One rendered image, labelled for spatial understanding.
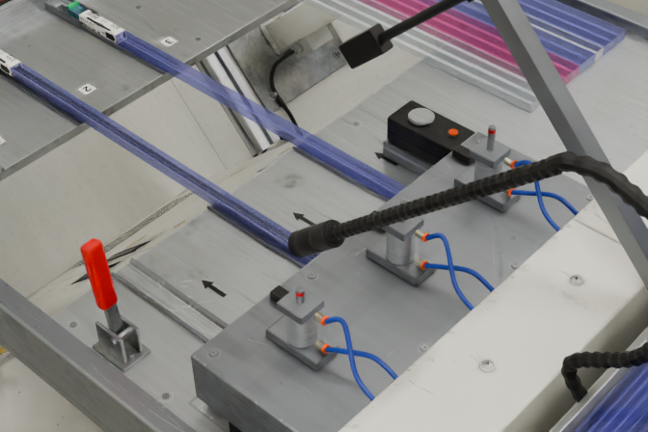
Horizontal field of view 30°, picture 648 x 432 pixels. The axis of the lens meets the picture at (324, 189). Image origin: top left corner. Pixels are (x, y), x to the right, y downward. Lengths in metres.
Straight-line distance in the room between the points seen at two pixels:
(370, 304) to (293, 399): 0.10
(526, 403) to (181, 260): 0.35
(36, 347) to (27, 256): 1.07
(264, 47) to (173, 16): 1.02
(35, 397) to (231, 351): 0.54
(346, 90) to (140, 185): 0.50
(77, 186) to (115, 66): 0.87
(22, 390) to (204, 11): 0.46
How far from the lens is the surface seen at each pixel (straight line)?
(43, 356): 0.99
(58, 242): 2.08
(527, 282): 0.90
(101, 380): 0.93
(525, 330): 0.86
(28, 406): 1.38
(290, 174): 1.10
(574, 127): 0.84
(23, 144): 1.18
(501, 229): 0.96
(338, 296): 0.91
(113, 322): 0.94
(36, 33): 1.33
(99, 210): 2.12
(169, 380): 0.94
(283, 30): 2.31
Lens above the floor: 1.93
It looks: 56 degrees down
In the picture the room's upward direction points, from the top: 70 degrees clockwise
